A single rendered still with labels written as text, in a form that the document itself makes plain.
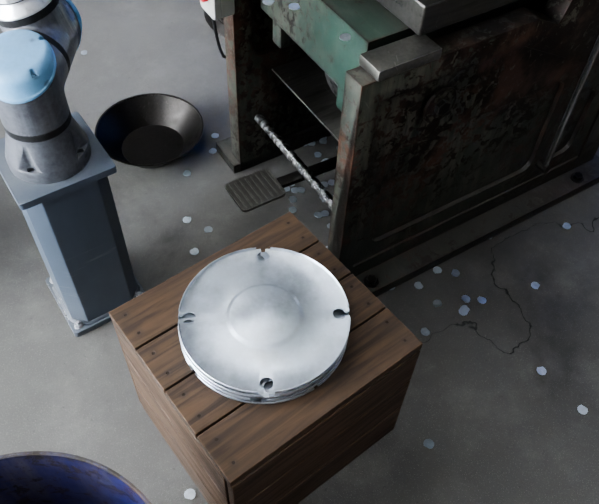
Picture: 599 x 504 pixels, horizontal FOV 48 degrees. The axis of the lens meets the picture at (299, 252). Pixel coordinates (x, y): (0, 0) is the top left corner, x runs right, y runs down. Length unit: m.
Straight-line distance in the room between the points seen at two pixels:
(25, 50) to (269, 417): 0.71
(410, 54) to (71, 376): 0.98
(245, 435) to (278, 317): 0.20
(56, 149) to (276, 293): 0.47
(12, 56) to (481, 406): 1.14
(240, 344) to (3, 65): 0.59
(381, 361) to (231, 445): 0.29
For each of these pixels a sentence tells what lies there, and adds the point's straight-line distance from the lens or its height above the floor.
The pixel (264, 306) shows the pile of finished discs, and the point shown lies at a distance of 1.16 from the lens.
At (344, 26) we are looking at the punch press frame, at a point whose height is 0.63.
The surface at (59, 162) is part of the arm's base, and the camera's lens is 1.30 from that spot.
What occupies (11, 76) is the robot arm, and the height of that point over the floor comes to 0.67.
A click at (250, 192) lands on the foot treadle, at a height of 0.16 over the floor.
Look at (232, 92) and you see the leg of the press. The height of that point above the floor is 0.26.
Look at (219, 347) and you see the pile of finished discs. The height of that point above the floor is 0.39.
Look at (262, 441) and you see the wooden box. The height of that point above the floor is 0.35.
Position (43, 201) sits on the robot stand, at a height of 0.44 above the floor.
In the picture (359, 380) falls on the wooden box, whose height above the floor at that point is 0.35.
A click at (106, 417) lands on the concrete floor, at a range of 1.53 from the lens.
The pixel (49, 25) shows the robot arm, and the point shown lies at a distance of 1.31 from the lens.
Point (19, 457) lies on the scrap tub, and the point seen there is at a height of 0.47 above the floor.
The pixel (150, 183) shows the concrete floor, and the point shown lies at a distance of 1.91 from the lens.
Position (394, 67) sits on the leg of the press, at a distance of 1.22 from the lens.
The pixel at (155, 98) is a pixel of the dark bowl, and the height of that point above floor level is 0.06.
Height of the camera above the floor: 1.36
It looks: 52 degrees down
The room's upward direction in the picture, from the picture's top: 3 degrees clockwise
